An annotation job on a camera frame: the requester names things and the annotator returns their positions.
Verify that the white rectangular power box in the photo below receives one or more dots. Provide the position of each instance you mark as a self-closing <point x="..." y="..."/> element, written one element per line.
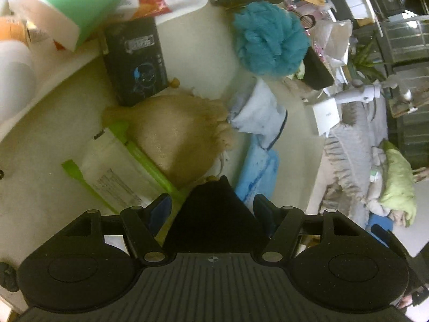
<point x="326" y="115"/>

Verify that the light green pillow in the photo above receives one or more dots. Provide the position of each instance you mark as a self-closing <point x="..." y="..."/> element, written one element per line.
<point x="400" y="181"/>

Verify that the black box with blue print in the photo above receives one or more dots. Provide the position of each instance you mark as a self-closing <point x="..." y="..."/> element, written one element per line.
<point x="135" y="62"/>

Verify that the crumpled clear plastic wrap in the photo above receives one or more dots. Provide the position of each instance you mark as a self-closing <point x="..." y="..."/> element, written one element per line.
<point x="335" y="37"/>

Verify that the blue sponge cloth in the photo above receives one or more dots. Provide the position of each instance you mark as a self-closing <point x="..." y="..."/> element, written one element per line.
<point x="258" y="171"/>

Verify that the white plastic bottle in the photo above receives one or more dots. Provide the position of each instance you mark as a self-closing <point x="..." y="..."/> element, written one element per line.
<point x="15" y="73"/>

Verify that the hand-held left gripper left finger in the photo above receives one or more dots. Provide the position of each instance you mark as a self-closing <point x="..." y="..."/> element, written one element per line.
<point x="160" y="213"/>

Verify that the grey ruffled blanket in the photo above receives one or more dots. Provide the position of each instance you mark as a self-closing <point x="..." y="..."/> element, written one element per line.
<point x="348" y="161"/>

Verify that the dark soft cloth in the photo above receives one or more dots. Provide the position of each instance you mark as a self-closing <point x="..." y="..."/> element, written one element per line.
<point x="209" y="218"/>

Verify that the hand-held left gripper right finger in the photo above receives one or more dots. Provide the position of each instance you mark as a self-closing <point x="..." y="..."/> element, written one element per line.
<point x="264" y="212"/>

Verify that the spiky green plant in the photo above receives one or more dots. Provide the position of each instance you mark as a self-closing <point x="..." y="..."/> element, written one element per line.
<point x="365" y="61"/>

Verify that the teal mesh bath loofah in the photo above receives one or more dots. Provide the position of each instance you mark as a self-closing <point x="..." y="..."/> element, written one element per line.
<point x="271" y="40"/>

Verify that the white packet with green edge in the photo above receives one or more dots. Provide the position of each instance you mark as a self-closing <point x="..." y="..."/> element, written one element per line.
<point x="114" y="171"/>

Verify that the orange box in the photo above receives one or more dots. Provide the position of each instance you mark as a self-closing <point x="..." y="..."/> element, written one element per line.
<point x="13" y="30"/>

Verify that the green and white tissue box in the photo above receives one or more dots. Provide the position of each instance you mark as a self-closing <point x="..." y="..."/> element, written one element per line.
<point x="63" y="3"/>

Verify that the beige fuzzy plush cloth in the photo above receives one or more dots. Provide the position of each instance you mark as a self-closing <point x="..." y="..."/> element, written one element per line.
<point x="174" y="130"/>

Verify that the white cloth with navy trim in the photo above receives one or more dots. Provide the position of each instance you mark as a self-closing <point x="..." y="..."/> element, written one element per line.
<point x="259" y="114"/>

